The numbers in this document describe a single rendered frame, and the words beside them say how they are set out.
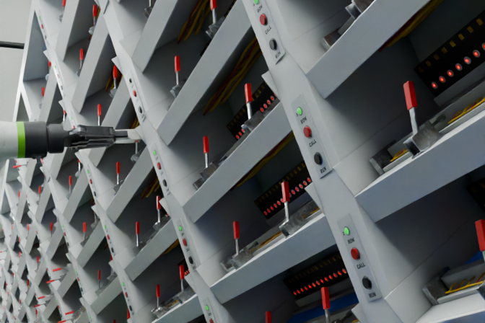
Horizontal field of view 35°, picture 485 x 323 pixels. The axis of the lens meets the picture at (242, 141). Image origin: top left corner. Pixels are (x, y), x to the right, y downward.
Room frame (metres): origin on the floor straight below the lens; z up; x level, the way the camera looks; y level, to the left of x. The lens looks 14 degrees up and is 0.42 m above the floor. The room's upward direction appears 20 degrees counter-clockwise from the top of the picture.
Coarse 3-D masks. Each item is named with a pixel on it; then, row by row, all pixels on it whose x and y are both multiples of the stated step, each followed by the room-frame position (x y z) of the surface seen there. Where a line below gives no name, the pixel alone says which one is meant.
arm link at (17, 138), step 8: (0, 128) 1.74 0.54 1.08; (8, 128) 1.75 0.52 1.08; (16, 128) 1.76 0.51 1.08; (24, 128) 1.77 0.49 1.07; (0, 136) 1.74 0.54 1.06; (8, 136) 1.75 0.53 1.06; (16, 136) 1.76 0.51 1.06; (24, 136) 1.77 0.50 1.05; (0, 144) 1.74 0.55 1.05; (8, 144) 1.75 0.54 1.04; (16, 144) 1.76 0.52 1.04; (24, 144) 1.77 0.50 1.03; (0, 152) 1.76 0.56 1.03; (8, 152) 1.77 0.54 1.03; (16, 152) 1.78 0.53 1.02; (24, 152) 1.79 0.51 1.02; (0, 160) 1.78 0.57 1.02
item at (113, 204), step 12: (144, 156) 1.83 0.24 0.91; (132, 168) 1.93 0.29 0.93; (144, 168) 1.87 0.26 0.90; (132, 180) 1.99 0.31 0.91; (144, 180) 2.19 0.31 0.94; (156, 180) 2.27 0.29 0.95; (108, 192) 2.33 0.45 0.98; (120, 192) 2.11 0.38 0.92; (132, 192) 2.04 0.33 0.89; (144, 192) 2.29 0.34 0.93; (108, 204) 2.32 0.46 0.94; (120, 204) 2.18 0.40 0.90
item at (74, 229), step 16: (32, 80) 2.97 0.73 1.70; (32, 96) 2.96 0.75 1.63; (32, 112) 2.96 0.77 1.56; (64, 176) 2.98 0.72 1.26; (64, 192) 2.97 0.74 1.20; (80, 208) 2.99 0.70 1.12; (64, 224) 2.97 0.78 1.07; (80, 224) 2.98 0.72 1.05; (80, 240) 2.97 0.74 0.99; (96, 256) 2.99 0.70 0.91; (80, 272) 2.96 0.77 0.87; (96, 272) 2.98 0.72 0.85; (112, 304) 2.99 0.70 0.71; (96, 320) 2.96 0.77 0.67; (112, 320) 2.98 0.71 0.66
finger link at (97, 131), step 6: (78, 126) 1.81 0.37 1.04; (84, 126) 1.82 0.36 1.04; (90, 126) 1.83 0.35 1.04; (96, 126) 1.84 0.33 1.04; (102, 126) 1.85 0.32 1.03; (78, 132) 1.81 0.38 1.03; (84, 132) 1.82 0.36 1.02; (90, 132) 1.83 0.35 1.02; (96, 132) 1.84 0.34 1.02; (102, 132) 1.85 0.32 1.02; (108, 132) 1.86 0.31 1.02
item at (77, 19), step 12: (72, 0) 2.00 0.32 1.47; (84, 0) 2.08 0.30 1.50; (72, 12) 2.05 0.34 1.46; (84, 12) 2.16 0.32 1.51; (72, 24) 2.10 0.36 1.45; (84, 24) 2.25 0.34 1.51; (60, 36) 2.22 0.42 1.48; (72, 36) 2.28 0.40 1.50; (84, 36) 2.35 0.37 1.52; (60, 48) 2.28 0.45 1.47
